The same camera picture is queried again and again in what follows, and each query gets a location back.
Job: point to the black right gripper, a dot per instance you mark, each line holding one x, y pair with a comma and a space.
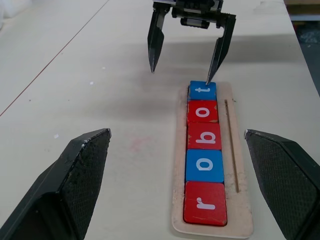
195, 12

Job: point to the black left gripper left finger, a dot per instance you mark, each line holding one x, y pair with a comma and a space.
62, 185

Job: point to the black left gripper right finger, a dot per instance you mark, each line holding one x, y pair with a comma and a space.
285, 180

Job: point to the blue letter block t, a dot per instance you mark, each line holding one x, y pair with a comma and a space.
202, 90

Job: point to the red letter block o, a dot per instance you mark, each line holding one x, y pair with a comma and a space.
202, 111

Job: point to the blue letter block o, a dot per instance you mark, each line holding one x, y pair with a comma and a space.
204, 165

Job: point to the red letter block r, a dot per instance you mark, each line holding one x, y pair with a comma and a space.
205, 203

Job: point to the red letter block b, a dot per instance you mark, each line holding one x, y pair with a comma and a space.
204, 136

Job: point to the light wooden letter tray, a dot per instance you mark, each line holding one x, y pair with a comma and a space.
240, 140

